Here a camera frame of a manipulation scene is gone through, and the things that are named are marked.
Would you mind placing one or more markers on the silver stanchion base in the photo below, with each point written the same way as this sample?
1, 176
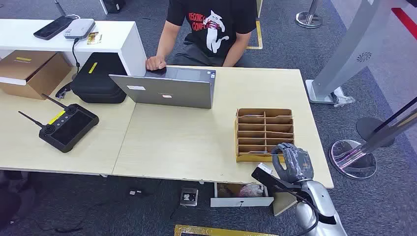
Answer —
352, 159

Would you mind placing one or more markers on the card in organizer slot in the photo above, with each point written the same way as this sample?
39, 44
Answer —
250, 115

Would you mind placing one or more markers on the grey gate kiosk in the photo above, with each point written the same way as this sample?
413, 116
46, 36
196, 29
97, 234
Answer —
350, 52

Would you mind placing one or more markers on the silver floor socket box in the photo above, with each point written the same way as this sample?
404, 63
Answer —
189, 197

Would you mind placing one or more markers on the black smartphone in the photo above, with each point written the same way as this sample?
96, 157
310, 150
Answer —
54, 27

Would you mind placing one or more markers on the small yellow card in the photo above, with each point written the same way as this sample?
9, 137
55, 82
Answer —
93, 38

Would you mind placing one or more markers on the white open drawer box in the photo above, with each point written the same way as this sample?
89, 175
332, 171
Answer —
240, 195

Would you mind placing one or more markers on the chrome stanchion post base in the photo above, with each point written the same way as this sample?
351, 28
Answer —
308, 18

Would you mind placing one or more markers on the white power bank device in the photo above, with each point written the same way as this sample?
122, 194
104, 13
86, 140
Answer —
79, 28

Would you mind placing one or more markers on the white shelf unit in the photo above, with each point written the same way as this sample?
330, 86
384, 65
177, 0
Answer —
65, 37

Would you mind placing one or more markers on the black remote controller with antennas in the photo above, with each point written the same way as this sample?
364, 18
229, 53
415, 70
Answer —
65, 125

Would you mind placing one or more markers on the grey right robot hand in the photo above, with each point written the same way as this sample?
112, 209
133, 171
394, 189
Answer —
298, 161

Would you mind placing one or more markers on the person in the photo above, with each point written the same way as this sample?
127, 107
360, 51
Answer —
208, 32

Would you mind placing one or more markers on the black carrying case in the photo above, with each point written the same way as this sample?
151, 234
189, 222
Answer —
97, 78

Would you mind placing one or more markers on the person's hand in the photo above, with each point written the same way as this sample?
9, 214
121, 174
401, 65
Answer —
155, 62

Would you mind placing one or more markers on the grey laptop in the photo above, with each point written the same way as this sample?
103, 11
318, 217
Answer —
169, 88

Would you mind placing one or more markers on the wooden slotted card organizer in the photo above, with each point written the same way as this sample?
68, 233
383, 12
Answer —
264, 134

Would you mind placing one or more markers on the brown cardboard box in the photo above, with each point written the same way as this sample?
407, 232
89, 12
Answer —
31, 73

